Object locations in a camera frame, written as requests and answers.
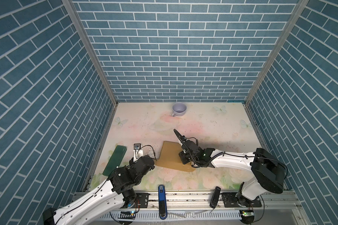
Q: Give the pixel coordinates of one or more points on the blue black handheld tool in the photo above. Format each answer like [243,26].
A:
[162,202]

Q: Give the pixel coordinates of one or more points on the green rectangular block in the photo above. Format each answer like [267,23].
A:
[115,160]

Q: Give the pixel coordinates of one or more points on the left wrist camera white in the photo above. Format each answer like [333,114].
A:
[138,152]

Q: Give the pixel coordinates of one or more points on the black handheld device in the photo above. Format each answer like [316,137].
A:
[215,198]

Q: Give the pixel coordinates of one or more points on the lavender ceramic cup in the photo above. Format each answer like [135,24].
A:
[178,109]

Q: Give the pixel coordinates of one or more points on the right green controller board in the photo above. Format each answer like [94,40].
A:
[247,214]

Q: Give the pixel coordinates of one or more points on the brown cardboard box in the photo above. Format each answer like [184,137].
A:
[169,158]

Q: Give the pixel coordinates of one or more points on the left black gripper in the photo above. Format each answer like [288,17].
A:
[133,163]

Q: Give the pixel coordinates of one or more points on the aluminium front rail frame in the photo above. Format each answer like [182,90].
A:
[277,209]

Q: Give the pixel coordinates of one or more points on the white slotted cable duct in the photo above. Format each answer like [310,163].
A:
[153,216]

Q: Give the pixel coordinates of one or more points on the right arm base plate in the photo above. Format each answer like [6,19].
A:
[230,200]

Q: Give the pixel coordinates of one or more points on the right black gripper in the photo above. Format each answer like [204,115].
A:
[181,155]

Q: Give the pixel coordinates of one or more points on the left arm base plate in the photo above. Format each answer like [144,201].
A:
[142,200]

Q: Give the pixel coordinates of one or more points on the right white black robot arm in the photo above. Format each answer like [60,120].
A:
[268,172]

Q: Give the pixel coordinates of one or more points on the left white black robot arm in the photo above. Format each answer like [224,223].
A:
[112,194]

